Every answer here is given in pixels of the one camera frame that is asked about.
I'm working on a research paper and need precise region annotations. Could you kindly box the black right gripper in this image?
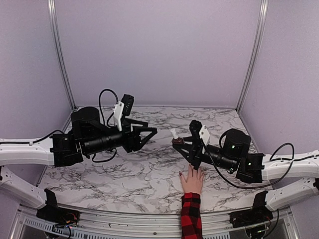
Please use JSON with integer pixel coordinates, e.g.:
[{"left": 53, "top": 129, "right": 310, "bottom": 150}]
[{"left": 173, "top": 136, "right": 238, "bottom": 173}]

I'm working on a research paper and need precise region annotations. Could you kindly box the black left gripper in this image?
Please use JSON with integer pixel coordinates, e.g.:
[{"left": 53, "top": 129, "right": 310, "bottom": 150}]
[{"left": 83, "top": 119, "right": 158, "bottom": 156}]

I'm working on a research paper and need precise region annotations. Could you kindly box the white nail polish cap brush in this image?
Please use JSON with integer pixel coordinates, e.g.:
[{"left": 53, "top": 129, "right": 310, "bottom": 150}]
[{"left": 170, "top": 128, "right": 179, "bottom": 139}]

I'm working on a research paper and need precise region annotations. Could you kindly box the red nail polish bottle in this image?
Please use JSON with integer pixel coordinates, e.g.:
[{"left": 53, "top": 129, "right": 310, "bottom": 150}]
[{"left": 172, "top": 137, "right": 184, "bottom": 144}]

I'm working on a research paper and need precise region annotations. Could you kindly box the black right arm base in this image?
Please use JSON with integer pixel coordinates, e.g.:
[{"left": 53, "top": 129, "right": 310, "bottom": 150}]
[{"left": 229, "top": 191, "right": 274, "bottom": 239}]

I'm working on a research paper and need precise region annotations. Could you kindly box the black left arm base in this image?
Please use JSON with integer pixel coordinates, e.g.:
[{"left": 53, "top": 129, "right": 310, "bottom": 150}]
[{"left": 36, "top": 189, "right": 80, "bottom": 239}]

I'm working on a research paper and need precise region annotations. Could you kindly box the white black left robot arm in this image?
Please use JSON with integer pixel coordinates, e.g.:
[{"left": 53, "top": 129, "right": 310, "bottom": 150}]
[{"left": 0, "top": 105, "right": 158, "bottom": 222}]

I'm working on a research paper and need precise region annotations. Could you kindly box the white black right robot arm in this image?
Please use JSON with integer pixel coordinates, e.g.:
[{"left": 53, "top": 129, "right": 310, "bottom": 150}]
[{"left": 170, "top": 126, "right": 319, "bottom": 223}]

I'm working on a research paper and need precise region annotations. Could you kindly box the red black plaid sleeve forearm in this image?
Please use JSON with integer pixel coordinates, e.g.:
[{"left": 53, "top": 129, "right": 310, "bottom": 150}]
[{"left": 181, "top": 193, "right": 203, "bottom": 239}]

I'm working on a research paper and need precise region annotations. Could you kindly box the bare human hand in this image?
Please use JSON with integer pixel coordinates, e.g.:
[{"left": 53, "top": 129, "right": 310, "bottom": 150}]
[{"left": 179, "top": 164, "right": 204, "bottom": 194}]

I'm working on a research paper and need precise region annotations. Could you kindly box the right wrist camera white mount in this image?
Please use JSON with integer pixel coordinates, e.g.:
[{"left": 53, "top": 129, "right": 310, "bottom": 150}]
[{"left": 189, "top": 120, "right": 210, "bottom": 154}]

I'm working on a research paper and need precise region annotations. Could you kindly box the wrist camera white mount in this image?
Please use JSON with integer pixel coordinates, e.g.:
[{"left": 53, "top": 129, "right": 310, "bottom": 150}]
[
  {"left": 189, "top": 120, "right": 210, "bottom": 154},
  {"left": 113, "top": 94, "right": 135, "bottom": 131}
]

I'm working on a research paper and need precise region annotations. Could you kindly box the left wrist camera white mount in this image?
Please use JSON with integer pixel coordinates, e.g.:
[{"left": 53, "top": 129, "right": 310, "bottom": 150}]
[{"left": 113, "top": 94, "right": 135, "bottom": 131}]

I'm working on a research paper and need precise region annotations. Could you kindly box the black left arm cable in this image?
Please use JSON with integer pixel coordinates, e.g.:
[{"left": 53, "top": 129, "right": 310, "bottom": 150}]
[{"left": 0, "top": 89, "right": 120, "bottom": 164}]

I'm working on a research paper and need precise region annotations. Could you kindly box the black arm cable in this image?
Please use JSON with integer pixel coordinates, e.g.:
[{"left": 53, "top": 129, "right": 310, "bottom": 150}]
[
  {"left": 199, "top": 131, "right": 319, "bottom": 239},
  {"left": 0, "top": 89, "right": 120, "bottom": 164}
]

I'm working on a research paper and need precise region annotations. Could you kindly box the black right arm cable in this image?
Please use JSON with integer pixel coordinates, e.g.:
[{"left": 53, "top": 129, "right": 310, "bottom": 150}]
[{"left": 199, "top": 131, "right": 319, "bottom": 239}]

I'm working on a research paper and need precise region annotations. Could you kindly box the curved aluminium front rail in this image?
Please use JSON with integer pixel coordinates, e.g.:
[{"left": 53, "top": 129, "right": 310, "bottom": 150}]
[{"left": 8, "top": 205, "right": 300, "bottom": 239}]

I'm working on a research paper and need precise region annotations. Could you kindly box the left aluminium corner post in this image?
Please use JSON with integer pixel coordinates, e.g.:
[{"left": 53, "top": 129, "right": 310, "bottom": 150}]
[{"left": 47, "top": 0, "right": 77, "bottom": 111}]

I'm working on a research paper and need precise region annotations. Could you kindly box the aluminium corner post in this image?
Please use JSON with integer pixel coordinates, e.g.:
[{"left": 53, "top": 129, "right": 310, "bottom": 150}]
[
  {"left": 47, "top": 0, "right": 77, "bottom": 111},
  {"left": 236, "top": 0, "right": 269, "bottom": 114}
]

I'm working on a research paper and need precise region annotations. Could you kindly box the right aluminium corner post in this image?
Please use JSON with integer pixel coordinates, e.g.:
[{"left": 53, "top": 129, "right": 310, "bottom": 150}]
[{"left": 236, "top": 0, "right": 269, "bottom": 114}]

